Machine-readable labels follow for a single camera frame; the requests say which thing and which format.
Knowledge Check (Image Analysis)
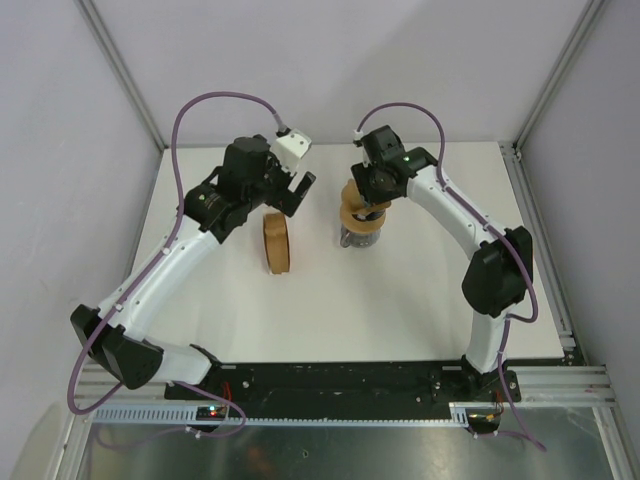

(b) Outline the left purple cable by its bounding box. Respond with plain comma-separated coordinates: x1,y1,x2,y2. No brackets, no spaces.
67,92,291,444

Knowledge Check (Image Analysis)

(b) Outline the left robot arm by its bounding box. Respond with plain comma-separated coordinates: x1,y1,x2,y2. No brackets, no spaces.
71,130,315,400

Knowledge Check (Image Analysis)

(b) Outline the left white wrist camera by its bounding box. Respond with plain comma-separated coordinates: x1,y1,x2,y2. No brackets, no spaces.
270,129,312,176

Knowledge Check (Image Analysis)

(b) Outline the left aluminium corner post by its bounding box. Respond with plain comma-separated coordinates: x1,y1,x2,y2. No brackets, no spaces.
74,0,167,152

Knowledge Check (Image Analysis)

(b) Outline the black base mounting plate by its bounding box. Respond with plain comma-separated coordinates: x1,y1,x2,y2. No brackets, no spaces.
196,357,522,402

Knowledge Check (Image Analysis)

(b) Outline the single brown coffee filter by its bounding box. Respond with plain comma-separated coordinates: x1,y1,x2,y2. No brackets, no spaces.
340,179,370,222

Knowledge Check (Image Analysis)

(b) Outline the aluminium corner post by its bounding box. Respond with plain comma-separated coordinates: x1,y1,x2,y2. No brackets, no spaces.
512,0,610,150
74,0,167,152

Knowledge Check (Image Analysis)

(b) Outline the glass coffee carafe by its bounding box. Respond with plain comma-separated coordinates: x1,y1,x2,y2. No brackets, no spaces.
340,225,381,248

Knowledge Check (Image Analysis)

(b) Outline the grey slotted cable duct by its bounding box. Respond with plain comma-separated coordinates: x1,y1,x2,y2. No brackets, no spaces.
93,403,480,428

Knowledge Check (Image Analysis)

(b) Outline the right aluminium corner post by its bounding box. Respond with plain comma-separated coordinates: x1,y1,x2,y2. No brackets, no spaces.
512,0,610,150

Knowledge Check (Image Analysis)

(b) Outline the wooden dripper ring holder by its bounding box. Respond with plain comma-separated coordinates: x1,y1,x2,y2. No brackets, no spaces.
340,205,386,235

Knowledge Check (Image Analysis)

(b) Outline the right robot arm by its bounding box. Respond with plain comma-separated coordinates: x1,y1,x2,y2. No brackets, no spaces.
351,125,536,401

